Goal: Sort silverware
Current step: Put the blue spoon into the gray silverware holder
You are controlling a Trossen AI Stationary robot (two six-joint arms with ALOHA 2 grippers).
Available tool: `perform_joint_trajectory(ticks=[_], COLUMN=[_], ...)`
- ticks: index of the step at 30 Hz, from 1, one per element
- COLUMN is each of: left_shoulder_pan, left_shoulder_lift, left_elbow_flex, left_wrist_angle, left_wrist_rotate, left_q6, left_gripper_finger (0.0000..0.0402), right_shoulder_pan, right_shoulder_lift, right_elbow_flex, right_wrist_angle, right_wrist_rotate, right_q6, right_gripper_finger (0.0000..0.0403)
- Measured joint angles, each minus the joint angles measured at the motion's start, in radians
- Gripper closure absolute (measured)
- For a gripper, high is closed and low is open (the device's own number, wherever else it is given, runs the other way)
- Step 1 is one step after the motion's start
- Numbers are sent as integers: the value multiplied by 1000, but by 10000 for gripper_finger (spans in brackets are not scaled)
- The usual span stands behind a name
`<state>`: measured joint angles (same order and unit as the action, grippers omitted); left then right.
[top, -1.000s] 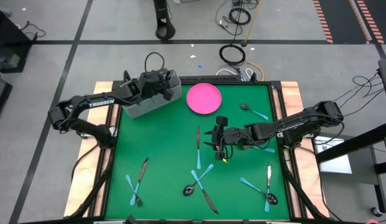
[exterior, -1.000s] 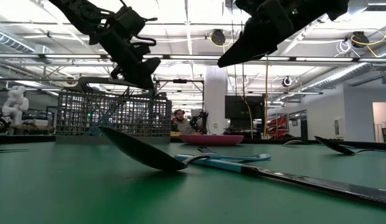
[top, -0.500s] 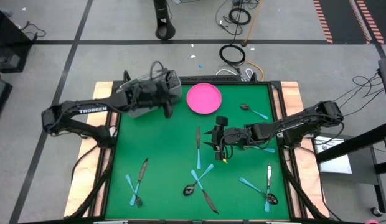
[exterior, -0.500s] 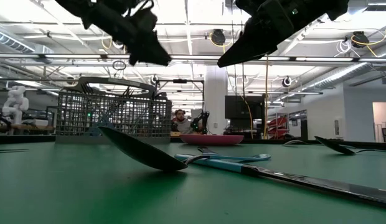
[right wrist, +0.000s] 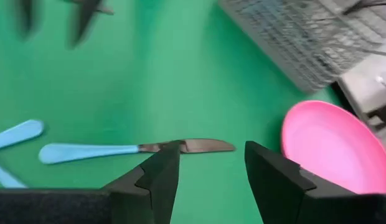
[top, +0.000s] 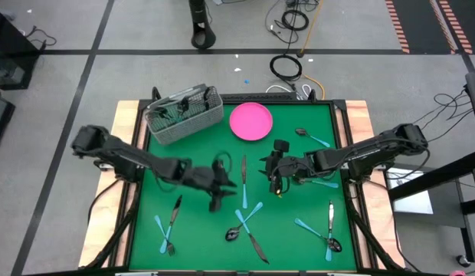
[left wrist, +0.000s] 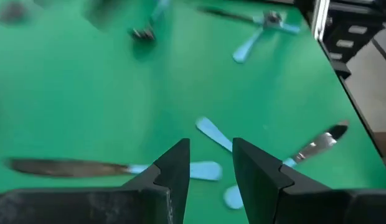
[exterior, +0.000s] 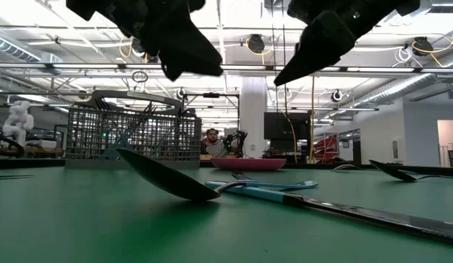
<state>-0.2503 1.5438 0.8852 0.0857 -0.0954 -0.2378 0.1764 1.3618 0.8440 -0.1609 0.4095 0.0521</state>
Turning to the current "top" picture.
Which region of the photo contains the black ribbed cable duct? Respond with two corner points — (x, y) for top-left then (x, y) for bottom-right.
(221, 93), (300, 101)

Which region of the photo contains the thin black floor cable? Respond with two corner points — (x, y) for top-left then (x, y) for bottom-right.
(25, 25), (57, 51)

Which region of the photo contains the black cabinet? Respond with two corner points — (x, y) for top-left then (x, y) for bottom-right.
(0, 7), (41, 91)

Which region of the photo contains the white floor cable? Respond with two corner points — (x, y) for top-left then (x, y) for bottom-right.
(265, 83), (312, 99)

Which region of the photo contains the grey wire cutlery basket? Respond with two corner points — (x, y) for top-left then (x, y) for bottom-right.
(144, 83), (225, 146)

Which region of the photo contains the black table frame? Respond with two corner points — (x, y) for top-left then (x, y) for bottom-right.
(78, 91), (406, 276)

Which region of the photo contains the coiled black cable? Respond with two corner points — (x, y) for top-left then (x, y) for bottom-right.
(268, 54), (303, 82)
(280, 8), (310, 32)

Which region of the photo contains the striped-edge black floor mat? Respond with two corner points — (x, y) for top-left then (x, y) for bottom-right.
(438, 0), (475, 54)
(385, 0), (459, 54)

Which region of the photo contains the blue-handled fork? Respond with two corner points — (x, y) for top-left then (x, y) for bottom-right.
(153, 214), (176, 257)

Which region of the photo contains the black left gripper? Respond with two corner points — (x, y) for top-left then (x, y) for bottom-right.
(185, 159), (239, 213)

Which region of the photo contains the black power adapter cable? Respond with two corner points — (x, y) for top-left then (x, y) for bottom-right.
(264, 0), (300, 45)

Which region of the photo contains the blue-handled knife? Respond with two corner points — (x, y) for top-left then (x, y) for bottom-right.
(240, 154), (249, 210)
(234, 209), (270, 265)
(325, 199), (335, 263)
(159, 194), (184, 255)

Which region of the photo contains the black floor stand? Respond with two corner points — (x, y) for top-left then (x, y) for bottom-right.
(188, 0), (218, 50)

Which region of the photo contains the black cart frame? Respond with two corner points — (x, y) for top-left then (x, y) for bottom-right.
(386, 71), (475, 265)

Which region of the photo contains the yellow hanging cable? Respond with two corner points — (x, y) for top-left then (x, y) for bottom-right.
(296, 0), (325, 58)

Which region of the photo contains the green table mat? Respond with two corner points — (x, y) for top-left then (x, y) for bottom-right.
(128, 103), (358, 271)

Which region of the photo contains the pink plastic plate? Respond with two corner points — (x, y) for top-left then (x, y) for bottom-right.
(228, 101), (274, 142)

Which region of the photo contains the black equipment case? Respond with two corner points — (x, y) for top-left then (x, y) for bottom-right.
(0, 95), (16, 153)

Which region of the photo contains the orange floor cable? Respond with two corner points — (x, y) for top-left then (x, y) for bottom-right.
(302, 74), (326, 100)

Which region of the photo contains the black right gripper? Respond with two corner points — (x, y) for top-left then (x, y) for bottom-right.
(258, 152), (318, 193)

